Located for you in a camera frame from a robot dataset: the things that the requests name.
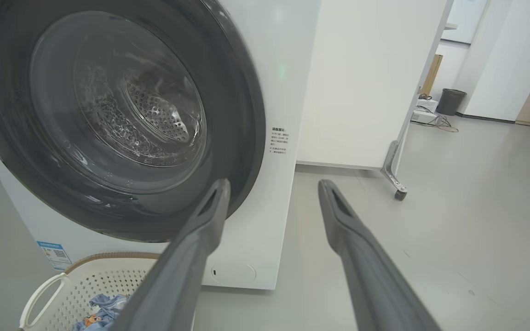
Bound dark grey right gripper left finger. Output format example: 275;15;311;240
111;178;231;331

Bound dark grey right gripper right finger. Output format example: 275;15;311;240
318;179;440;331

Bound blue bear print pajama pants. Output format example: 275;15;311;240
73;294;130;331

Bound dark round washing machine door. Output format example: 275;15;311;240
0;0;266;243

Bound cream perforated laundry basket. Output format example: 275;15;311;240
19;252;196;331

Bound white washing machine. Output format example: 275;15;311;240
0;0;322;291

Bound round drain filter cover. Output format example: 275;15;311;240
211;263;256;285

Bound blue energy label sticker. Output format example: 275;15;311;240
36;240;72;270

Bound stainless steel washer drum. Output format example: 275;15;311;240
74;46;206;166

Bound printed instruction text label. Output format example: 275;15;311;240
270;127;288;155

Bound white box device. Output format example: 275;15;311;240
411;99;439;125

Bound dark grey trash bin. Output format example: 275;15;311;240
436;88;467;116

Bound brown cardboard board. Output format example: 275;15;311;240
420;54;444;96

